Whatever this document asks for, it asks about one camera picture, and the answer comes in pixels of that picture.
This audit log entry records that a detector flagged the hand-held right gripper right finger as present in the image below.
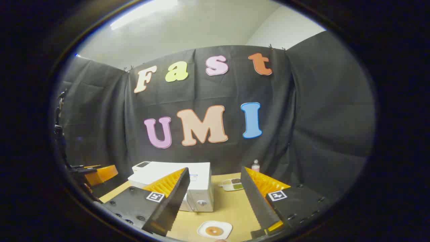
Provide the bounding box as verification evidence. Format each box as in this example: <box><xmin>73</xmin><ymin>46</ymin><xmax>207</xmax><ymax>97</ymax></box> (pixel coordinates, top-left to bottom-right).
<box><xmin>241</xmin><ymin>166</ymin><xmax>328</xmax><ymax>240</ymax></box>

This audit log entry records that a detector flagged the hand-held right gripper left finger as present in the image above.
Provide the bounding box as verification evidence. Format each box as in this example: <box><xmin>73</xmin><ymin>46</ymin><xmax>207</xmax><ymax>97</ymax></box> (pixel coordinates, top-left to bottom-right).
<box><xmin>101</xmin><ymin>167</ymin><xmax>190</xmax><ymax>237</ymax></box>

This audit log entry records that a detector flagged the white microwave oven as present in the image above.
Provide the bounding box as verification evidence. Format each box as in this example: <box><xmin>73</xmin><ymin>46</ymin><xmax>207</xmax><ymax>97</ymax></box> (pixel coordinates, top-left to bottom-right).
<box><xmin>128</xmin><ymin>162</ymin><xmax>214</xmax><ymax>212</ymax></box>

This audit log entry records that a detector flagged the white divided bean tray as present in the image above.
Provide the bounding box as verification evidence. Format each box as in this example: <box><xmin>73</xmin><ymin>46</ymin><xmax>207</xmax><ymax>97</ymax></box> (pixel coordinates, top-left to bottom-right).
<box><xmin>222</xmin><ymin>178</ymin><xmax>244</xmax><ymax>192</ymax></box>

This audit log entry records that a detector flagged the white toaster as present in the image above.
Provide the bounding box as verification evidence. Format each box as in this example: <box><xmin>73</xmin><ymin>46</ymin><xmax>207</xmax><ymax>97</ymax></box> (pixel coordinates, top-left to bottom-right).
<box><xmin>132</xmin><ymin>161</ymin><xmax>152</xmax><ymax>172</ymax></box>

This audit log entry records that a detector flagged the white square plate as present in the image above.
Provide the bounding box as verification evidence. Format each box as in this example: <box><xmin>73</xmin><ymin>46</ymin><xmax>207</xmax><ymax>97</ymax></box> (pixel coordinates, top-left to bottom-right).
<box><xmin>197</xmin><ymin>220</ymin><xmax>233</xmax><ymax>240</ymax></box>

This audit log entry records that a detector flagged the black backdrop cloth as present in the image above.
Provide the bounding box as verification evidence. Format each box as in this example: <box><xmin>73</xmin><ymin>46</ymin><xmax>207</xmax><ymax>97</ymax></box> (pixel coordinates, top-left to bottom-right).
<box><xmin>55</xmin><ymin>31</ymin><xmax>376</xmax><ymax>202</ymax></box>

